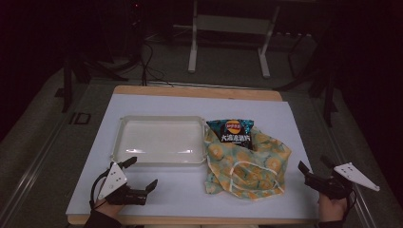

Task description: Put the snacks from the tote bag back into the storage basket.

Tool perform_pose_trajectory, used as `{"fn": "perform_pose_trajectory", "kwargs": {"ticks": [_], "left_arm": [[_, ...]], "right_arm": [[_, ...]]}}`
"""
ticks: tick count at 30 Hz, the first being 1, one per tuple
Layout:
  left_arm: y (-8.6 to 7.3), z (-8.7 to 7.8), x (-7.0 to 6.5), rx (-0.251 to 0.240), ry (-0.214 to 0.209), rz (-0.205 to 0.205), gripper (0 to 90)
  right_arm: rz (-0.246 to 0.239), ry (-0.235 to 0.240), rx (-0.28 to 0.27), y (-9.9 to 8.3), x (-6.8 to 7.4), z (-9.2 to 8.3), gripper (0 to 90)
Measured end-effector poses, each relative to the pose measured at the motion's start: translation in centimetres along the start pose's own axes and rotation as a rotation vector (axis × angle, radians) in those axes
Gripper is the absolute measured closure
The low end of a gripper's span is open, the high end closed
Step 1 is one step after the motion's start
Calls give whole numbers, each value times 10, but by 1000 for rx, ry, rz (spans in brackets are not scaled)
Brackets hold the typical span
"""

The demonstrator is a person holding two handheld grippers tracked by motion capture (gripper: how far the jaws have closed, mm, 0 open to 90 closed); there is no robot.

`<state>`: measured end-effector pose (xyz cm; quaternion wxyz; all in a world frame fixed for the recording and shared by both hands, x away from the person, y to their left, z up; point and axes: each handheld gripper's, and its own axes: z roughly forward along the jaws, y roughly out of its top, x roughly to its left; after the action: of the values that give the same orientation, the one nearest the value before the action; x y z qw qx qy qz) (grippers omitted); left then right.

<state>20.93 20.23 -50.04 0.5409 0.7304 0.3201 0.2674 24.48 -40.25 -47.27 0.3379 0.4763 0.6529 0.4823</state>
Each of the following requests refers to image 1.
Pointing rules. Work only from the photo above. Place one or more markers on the white metal stand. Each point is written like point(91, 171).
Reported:
point(228, 25)

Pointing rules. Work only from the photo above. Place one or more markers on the person's left hand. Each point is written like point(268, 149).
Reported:
point(108, 207)

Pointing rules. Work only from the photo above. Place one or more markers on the black floor stand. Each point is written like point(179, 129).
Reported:
point(320, 82)
point(82, 71)

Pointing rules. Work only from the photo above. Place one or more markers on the white plastic tray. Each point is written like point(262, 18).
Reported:
point(160, 141)

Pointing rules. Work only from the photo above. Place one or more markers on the dark equipment tower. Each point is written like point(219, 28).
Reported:
point(136, 28)

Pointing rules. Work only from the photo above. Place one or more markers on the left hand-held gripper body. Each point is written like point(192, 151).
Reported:
point(113, 181)

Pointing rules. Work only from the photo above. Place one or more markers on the dark blue chip packet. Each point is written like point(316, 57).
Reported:
point(233, 131)

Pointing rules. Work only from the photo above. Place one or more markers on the person's right hand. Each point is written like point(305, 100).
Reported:
point(332, 209)

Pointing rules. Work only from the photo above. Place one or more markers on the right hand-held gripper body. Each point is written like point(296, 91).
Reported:
point(342, 180)

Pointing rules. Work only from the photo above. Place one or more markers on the yellow green patterned cloth bag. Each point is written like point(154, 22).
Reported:
point(245, 171)

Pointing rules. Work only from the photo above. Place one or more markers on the white table board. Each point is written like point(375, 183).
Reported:
point(177, 190)

